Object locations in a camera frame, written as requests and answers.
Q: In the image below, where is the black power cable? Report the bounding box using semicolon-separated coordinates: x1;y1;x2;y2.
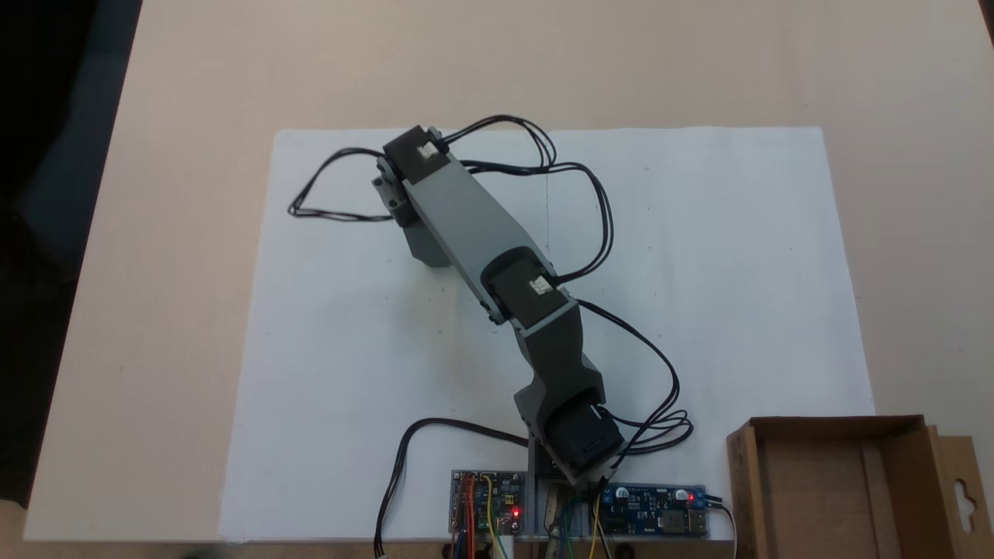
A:
374;418;530;559

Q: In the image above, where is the brown cardboard box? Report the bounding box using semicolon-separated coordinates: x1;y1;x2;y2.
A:
725;415;984;559

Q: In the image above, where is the yellow wire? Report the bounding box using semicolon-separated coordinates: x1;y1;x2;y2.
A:
481;474;511;559

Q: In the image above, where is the orange wire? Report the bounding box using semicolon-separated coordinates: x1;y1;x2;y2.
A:
460;474;478;559

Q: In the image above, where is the black wrist motor cable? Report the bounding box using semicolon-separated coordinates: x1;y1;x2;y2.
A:
440;114;616;285

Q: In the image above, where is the black elbow motor cable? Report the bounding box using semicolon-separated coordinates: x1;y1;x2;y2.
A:
573;298;694;467

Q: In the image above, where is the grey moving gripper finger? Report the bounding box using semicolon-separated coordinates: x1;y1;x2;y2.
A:
404;217;459;269

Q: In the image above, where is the black gripper motor cable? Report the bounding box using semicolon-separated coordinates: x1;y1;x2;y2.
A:
287;146;398;224

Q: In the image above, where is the circuit board with coloured wires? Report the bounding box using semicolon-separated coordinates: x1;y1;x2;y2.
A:
449;469;537;538

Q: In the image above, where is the blue circuit board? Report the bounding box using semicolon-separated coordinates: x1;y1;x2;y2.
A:
601;483;711;540

